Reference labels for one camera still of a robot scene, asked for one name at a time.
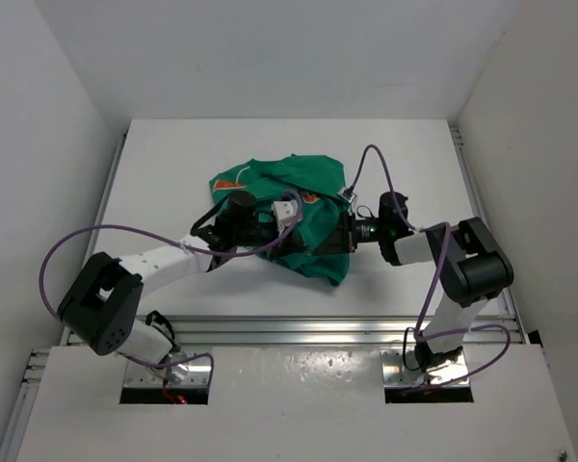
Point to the aluminium table edge rail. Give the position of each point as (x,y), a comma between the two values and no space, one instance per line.
(289,331)

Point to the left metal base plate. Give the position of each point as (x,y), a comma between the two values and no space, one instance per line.
(193,374)

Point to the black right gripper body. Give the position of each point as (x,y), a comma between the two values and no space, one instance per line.
(367,230)

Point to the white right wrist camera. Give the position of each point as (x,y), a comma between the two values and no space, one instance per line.
(347,194)

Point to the green zip-up jacket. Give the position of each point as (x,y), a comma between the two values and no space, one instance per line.
(318,179)

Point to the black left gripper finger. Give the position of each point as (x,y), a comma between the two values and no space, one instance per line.
(285,250)
(298,238)

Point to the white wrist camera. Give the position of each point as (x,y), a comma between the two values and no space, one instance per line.
(347,194)
(285,213)

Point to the white front cover panel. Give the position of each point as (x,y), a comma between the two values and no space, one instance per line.
(285,404)

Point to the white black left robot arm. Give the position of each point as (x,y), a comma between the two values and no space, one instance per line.
(102,303)

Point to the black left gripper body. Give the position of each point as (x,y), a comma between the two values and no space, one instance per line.
(263,233)

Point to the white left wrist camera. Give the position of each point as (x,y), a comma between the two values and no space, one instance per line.
(285,213)

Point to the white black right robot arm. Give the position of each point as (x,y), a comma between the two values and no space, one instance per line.
(470,267)

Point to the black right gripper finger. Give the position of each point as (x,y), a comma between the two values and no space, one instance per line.
(342,229)
(333,247)

